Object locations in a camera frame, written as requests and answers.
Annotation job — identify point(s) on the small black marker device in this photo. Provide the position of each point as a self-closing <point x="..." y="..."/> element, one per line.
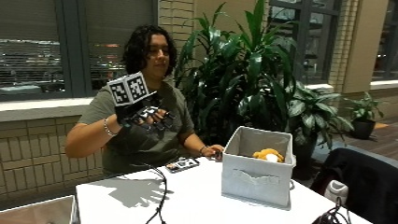
<point x="182" y="164"/>

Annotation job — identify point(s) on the the person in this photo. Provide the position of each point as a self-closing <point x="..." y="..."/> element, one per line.
<point x="136" y="146"/>

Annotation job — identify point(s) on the orange plush toy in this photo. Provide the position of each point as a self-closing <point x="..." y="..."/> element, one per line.
<point x="265" y="154"/>

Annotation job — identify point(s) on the white marker cube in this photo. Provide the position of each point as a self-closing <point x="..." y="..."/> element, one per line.
<point x="128" y="88"/>

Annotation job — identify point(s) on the grey fabric storage box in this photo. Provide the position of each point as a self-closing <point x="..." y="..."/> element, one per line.
<point x="254" y="183"/>

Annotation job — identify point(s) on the tall dark plant pot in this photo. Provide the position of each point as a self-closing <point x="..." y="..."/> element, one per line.
<point x="305" y="158"/>

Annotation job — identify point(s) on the tall green leafy plant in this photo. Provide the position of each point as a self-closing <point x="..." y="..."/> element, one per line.
<point x="239" y="71"/>

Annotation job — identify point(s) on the broad-leaf green plant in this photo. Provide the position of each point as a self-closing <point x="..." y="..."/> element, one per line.
<point x="314" y="113"/>

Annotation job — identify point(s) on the white bottle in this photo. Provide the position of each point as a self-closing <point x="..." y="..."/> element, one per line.
<point x="337" y="191"/>

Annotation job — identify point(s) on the black plant pot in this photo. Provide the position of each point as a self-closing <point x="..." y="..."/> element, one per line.
<point x="363" y="129"/>

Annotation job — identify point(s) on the large window with blinds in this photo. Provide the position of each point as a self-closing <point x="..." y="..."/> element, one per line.
<point x="45" y="46"/>

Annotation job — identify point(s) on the small potted green plant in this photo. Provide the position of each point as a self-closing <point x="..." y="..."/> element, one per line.
<point x="363" y="107"/>

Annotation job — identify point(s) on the narrow dark framed window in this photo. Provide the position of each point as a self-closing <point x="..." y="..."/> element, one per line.
<point x="309" y="40"/>

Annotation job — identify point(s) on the window with red reflection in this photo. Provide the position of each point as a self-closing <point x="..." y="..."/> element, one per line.
<point x="386" y="40"/>

